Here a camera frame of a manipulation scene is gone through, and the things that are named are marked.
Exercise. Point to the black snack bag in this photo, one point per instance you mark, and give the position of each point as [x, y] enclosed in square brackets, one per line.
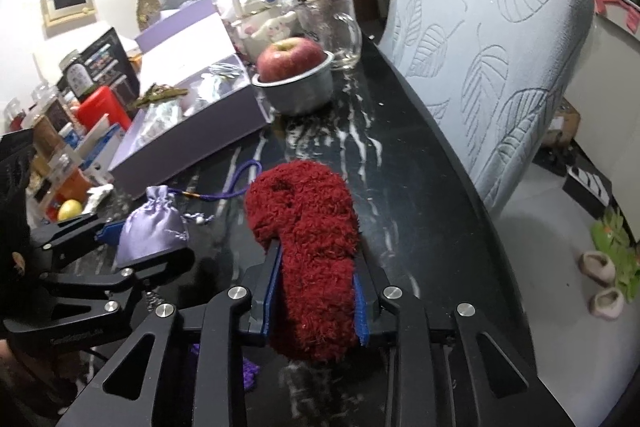
[103, 64]

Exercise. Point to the clear glass mug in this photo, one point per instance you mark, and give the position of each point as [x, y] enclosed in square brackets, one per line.
[333, 24]

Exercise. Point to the woven straw fan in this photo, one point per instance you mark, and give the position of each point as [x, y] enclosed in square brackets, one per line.
[147, 13]

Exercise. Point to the red fuzzy sock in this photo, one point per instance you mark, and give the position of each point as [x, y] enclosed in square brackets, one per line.
[308, 208]

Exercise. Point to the lavender gift box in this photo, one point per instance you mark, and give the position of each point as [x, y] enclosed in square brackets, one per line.
[189, 49]

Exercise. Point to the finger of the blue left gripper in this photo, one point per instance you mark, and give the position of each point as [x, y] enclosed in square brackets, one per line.
[111, 232]

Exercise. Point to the red apple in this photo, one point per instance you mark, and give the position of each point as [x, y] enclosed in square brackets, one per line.
[289, 58]

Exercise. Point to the blue white carton box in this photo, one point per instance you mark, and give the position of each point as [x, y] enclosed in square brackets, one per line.
[94, 154]

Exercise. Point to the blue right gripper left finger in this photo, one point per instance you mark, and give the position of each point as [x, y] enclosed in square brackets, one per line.
[271, 274]

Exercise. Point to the wall intercom panel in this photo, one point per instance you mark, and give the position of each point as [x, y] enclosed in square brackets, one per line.
[55, 12]

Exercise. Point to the cream Cinnamoroll water bottle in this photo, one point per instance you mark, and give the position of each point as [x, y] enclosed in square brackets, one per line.
[260, 23]

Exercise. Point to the leaf-pattern grey cushion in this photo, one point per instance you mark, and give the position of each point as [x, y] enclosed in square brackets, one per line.
[492, 73]

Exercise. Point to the lavender satin pouch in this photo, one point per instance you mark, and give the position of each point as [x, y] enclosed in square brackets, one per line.
[157, 227]

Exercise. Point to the grey metal bowl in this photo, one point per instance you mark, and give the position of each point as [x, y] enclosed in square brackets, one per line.
[302, 93]

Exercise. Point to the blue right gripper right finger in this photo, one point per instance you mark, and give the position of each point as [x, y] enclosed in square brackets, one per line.
[360, 313]

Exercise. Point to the red plastic container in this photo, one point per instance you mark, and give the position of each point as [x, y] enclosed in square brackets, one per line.
[99, 103]

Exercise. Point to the white plastic packet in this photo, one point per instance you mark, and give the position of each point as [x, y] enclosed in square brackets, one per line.
[159, 118]

